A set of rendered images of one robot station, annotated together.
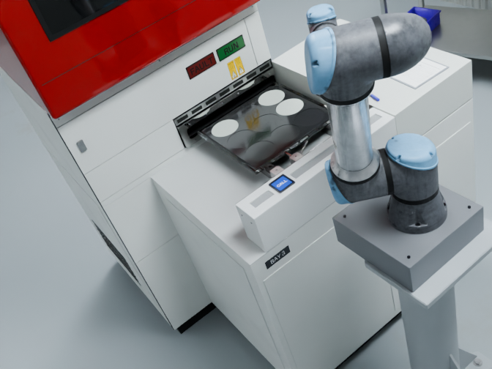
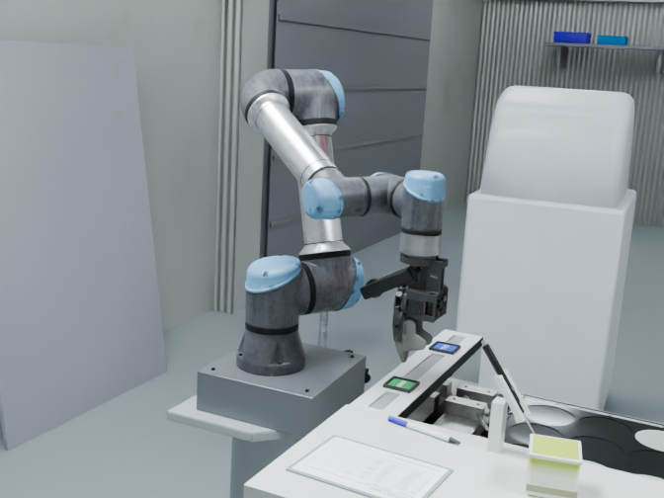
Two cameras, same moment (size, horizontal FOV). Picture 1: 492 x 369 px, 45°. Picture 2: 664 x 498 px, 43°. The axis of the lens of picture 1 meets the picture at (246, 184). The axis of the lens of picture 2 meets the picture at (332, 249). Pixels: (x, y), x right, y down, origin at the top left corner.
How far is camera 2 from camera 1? 293 cm
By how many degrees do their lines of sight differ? 116
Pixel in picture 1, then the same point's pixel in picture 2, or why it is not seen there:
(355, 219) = (338, 356)
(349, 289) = not seen: outside the picture
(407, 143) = (278, 263)
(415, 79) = (343, 448)
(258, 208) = (449, 334)
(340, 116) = not seen: hidden behind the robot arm
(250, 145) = (574, 420)
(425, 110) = not seen: hidden behind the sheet
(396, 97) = (361, 425)
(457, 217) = (223, 362)
